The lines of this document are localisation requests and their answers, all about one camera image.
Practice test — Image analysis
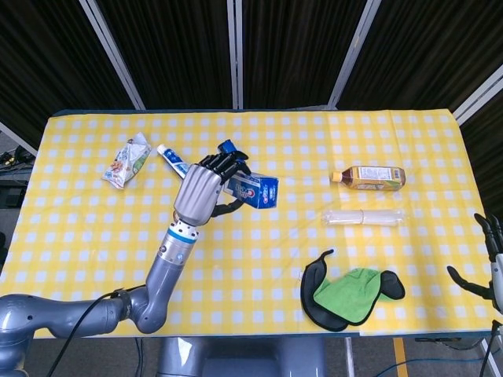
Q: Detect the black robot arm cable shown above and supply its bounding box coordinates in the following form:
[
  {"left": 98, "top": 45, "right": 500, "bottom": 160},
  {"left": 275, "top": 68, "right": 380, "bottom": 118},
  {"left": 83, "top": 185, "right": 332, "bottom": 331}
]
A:
[{"left": 50, "top": 288, "right": 133, "bottom": 377}]

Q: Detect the white blue toothpaste tube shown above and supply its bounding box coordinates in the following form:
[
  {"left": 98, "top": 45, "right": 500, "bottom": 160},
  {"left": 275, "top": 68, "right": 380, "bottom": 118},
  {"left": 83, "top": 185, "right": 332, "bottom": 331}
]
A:
[{"left": 156, "top": 144, "right": 193, "bottom": 181}]

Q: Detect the amber tea bottle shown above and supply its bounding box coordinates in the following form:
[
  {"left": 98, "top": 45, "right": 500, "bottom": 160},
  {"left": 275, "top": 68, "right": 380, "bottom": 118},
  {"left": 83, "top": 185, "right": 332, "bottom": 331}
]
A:
[{"left": 329, "top": 165, "right": 406, "bottom": 192}]

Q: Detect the white table leg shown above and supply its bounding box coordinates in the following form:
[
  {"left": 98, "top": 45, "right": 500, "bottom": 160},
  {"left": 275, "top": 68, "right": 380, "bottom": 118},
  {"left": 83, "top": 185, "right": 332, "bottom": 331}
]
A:
[{"left": 343, "top": 336, "right": 357, "bottom": 377}]

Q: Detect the black floor cable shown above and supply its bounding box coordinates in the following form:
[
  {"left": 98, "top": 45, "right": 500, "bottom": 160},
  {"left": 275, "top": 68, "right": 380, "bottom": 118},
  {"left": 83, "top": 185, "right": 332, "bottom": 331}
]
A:
[{"left": 134, "top": 337, "right": 145, "bottom": 377}]

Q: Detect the crumpled white snack bag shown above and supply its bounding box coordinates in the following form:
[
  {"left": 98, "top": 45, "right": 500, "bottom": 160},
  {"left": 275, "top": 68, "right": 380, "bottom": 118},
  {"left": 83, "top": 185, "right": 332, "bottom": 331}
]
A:
[{"left": 101, "top": 132, "right": 152, "bottom": 190}]

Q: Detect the white partition frame post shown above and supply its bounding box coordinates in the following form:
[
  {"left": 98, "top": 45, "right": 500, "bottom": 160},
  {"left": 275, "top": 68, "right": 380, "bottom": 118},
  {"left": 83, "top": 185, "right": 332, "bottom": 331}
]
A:
[
  {"left": 0, "top": 121, "right": 39, "bottom": 156},
  {"left": 78, "top": 0, "right": 146, "bottom": 110},
  {"left": 327, "top": 0, "right": 380, "bottom": 110},
  {"left": 451, "top": 64, "right": 503, "bottom": 126},
  {"left": 226, "top": 0, "right": 244, "bottom": 110}
]

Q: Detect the blue snack packet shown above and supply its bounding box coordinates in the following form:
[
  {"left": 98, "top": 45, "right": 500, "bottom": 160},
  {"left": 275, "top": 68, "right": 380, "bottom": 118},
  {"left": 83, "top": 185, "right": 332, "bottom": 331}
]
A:
[{"left": 217, "top": 139, "right": 249, "bottom": 162}]

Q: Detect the blue floor cable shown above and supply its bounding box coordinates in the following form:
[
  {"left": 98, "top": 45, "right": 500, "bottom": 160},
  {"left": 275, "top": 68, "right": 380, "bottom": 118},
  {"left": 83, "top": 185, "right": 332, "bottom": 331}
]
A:
[{"left": 375, "top": 361, "right": 408, "bottom": 377}]

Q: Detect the green microfibre cloth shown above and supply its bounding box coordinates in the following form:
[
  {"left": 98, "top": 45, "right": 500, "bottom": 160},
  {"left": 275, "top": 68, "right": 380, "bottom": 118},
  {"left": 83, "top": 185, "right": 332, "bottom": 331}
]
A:
[{"left": 313, "top": 267, "right": 383, "bottom": 326}]

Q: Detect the black eye mask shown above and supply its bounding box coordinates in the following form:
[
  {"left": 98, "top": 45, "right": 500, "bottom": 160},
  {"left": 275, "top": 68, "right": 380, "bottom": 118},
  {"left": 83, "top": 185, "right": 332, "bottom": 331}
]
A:
[{"left": 300, "top": 248, "right": 406, "bottom": 333}]

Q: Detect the black floor equipment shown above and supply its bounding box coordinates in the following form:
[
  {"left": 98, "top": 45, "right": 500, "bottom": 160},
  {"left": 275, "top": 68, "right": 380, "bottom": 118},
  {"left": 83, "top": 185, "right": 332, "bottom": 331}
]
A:
[{"left": 0, "top": 145, "right": 35, "bottom": 211}]

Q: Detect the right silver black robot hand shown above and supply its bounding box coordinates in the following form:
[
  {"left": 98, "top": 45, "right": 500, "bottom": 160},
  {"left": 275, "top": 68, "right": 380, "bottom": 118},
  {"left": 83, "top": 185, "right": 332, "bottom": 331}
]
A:
[{"left": 446, "top": 213, "right": 503, "bottom": 315}]

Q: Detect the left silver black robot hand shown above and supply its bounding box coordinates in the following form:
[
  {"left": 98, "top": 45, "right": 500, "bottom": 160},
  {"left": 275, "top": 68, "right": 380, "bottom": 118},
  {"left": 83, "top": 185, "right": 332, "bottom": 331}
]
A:
[{"left": 173, "top": 152, "right": 253, "bottom": 228}]

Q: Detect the yellow white checked tablecloth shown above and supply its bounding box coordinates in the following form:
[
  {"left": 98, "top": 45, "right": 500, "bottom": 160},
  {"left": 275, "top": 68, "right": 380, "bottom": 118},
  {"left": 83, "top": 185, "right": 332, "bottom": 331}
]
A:
[{"left": 0, "top": 108, "right": 503, "bottom": 339}]

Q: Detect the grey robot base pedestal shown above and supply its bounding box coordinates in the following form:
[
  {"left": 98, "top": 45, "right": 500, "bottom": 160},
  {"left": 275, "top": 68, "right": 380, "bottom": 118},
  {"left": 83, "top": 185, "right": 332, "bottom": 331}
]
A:
[{"left": 159, "top": 336, "right": 327, "bottom": 377}]

